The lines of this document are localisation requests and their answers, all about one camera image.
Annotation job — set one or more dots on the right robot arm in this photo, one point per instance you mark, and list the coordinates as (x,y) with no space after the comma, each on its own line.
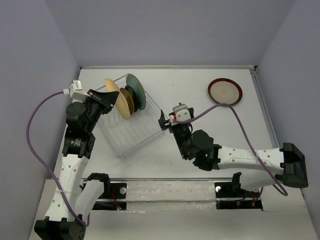
(278,167)

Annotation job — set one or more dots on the yellow patterned plate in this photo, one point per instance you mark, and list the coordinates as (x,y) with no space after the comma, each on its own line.
(128,100)

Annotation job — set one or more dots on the teal floral plate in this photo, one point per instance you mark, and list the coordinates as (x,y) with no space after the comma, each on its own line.
(135,88)

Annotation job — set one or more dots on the red rimmed plate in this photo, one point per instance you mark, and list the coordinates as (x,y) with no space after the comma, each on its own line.
(225,90)

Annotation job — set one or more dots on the beige bear plate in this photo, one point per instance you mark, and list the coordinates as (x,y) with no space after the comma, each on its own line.
(121,102)

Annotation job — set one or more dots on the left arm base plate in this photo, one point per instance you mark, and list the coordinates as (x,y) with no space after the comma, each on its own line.
(114,199)

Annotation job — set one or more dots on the black glossy plate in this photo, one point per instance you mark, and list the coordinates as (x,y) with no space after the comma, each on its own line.
(131,96)

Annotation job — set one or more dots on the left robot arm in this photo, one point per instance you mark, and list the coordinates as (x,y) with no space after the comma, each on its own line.
(68,215)

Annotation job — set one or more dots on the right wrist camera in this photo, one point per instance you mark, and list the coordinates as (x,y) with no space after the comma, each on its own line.
(181,113)

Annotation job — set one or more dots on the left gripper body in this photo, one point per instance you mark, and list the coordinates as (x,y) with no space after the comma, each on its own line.
(95,109)

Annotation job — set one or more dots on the white wire dish rack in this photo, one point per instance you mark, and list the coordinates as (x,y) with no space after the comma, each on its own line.
(126,137)

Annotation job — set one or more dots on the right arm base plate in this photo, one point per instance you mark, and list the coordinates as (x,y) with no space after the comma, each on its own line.
(229,199)

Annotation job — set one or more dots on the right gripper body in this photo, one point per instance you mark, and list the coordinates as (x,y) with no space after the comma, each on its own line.
(181,134)

